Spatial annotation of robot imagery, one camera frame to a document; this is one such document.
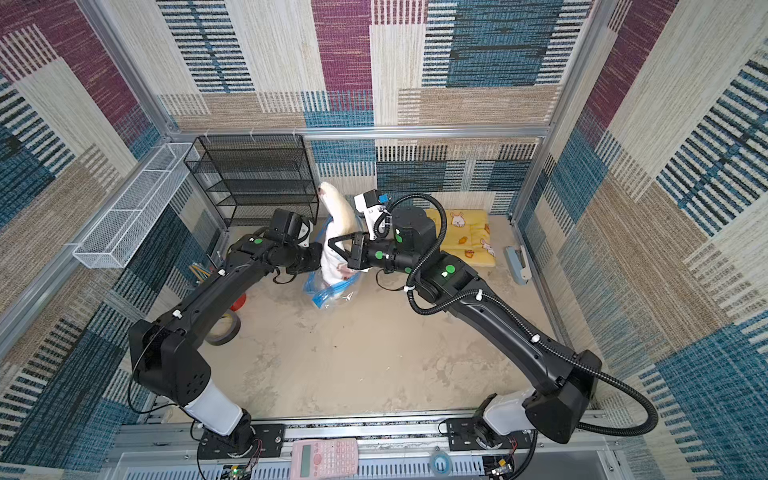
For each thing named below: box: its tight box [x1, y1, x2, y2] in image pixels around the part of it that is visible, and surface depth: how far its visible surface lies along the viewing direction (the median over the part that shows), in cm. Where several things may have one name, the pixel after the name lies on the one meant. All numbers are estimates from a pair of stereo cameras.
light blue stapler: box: [504, 245, 532, 285], surface depth 104 cm
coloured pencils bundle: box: [188, 262, 212, 282], surface depth 91 cm
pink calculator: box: [290, 438, 359, 480], surface depth 71 cm
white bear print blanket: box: [317, 182, 358, 284], surface depth 63 cm
